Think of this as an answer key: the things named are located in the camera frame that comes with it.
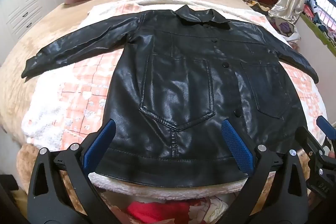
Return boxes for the black leather jacket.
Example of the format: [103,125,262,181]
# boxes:
[21,5,319,188]

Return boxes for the white orange plaid fleece blanket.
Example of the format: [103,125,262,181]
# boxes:
[21,0,328,201]

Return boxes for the green sill cover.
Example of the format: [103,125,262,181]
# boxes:
[301,13,336,54]

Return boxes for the white wardrobe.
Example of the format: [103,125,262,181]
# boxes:
[0,0,65,67]

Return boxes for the heap of clothes on sill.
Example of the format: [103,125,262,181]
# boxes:
[303,0,336,43]

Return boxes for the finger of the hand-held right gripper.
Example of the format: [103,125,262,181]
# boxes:
[297,126,324,161]
[316,116,336,151]

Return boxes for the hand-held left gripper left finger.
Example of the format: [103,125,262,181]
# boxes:
[28,119,118,224]

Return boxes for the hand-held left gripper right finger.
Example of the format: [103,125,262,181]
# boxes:
[215,119,309,224]

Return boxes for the red floral quilt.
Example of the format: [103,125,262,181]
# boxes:
[100,187,237,224]

